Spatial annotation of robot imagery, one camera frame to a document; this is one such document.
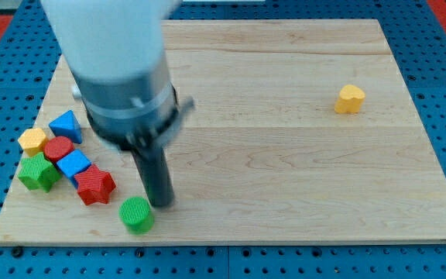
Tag green cylinder block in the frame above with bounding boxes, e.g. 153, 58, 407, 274
118, 196, 154, 234

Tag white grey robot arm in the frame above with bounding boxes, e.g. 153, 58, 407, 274
41, 0, 193, 150

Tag red star block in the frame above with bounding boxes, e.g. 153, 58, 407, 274
74, 164, 116, 205

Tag green star block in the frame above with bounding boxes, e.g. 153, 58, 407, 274
17, 152, 61, 192

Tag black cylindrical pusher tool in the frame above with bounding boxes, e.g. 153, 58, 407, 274
131, 148, 175, 208

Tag wooden board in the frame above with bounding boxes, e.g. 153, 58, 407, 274
0, 19, 446, 246

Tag yellow heart block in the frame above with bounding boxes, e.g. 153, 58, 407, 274
334, 84, 365, 114

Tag blue cube block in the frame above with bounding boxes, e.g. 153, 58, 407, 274
57, 150, 91, 188

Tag blue triangle block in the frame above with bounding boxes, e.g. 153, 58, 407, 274
49, 110, 82, 144

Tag red cylinder block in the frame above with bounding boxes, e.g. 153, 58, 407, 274
43, 136, 74, 164

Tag yellow hexagon block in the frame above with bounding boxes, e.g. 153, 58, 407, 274
18, 128, 49, 157

